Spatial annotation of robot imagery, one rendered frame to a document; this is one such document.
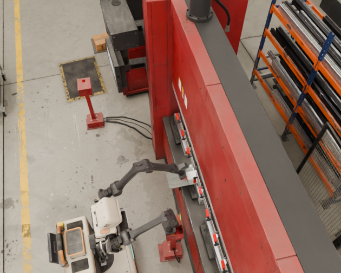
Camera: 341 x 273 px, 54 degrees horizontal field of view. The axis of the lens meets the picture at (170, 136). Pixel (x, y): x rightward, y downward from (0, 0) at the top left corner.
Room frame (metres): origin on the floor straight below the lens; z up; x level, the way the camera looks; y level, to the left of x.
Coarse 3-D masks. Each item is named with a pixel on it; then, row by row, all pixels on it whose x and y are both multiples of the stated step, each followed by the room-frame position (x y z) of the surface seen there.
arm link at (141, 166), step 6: (138, 162) 1.34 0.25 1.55; (144, 162) 1.35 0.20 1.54; (132, 168) 1.31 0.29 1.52; (138, 168) 1.29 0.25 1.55; (144, 168) 1.30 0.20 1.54; (150, 168) 1.32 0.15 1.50; (126, 174) 1.30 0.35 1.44; (132, 174) 1.28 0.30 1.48; (120, 180) 1.29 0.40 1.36; (126, 180) 1.26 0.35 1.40; (120, 186) 1.25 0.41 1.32; (114, 192) 1.23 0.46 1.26; (120, 192) 1.23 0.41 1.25
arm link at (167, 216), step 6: (168, 210) 1.01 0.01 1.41; (162, 216) 0.96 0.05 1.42; (168, 216) 0.96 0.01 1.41; (174, 216) 0.98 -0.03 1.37; (150, 222) 0.93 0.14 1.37; (156, 222) 0.93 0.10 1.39; (162, 222) 0.92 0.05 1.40; (138, 228) 0.91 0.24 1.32; (144, 228) 0.90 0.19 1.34; (150, 228) 0.90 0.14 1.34; (120, 234) 0.88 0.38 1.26; (132, 234) 0.87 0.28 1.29; (138, 234) 0.87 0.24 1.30; (126, 240) 0.83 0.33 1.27; (132, 240) 0.83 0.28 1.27
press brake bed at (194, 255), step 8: (168, 144) 2.04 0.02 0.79; (168, 152) 2.04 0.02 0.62; (168, 160) 2.04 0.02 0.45; (176, 192) 1.64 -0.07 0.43; (176, 200) 1.72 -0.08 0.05; (184, 200) 1.37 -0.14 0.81; (176, 208) 1.64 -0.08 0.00; (184, 208) 1.35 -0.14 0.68; (184, 216) 1.33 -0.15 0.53; (184, 224) 1.30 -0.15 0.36; (184, 232) 1.33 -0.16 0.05; (192, 232) 1.07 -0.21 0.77; (192, 240) 1.04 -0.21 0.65; (192, 248) 1.01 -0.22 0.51; (192, 256) 0.98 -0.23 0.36; (192, 264) 0.98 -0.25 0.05; (200, 264) 0.80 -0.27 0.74; (200, 272) 0.76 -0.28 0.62
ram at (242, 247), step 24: (192, 72) 1.77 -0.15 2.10; (192, 96) 1.72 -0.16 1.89; (192, 120) 1.68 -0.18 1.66; (192, 144) 1.62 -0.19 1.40; (216, 144) 1.19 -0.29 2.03; (216, 168) 1.12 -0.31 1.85; (216, 192) 1.05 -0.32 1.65; (216, 216) 0.96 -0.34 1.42; (240, 216) 0.73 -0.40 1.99; (240, 240) 0.65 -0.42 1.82; (240, 264) 0.56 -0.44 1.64; (264, 264) 0.45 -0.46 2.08
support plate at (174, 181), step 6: (192, 168) 1.61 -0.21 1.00; (168, 174) 1.55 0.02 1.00; (174, 174) 1.55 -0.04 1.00; (168, 180) 1.48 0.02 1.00; (174, 180) 1.48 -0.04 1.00; (180, 180) 1.49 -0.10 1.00; (186, 180) 1.49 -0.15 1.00; (192, 180) 1.49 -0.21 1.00; (174, 186) 1.42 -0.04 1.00; (180, 186) 1.42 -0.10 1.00
